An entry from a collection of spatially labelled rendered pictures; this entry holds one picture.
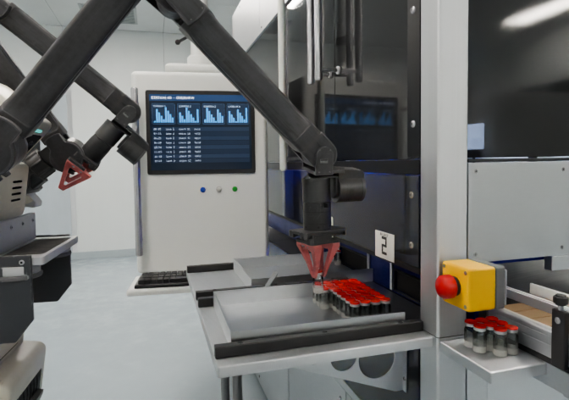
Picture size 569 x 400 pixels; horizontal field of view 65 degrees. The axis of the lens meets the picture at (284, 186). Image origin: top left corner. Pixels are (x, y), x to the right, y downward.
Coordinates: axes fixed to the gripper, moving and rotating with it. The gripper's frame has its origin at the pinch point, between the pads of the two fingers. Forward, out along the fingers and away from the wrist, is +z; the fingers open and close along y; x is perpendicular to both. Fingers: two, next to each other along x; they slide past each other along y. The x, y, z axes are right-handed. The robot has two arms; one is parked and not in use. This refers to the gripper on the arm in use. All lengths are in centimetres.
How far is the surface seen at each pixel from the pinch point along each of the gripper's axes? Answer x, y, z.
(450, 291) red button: -26.1, 8.2, -0.9
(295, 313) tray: 6.5, -1.8, 9.8
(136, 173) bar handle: 89, -16, -20
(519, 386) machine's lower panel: -23.7, 30.9, 22.5
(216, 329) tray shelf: 7.5, -19.8, 9.7
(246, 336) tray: -4.8, -18.9, 7.3
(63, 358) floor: 236, -35, 96
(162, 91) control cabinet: 91, -5, -50
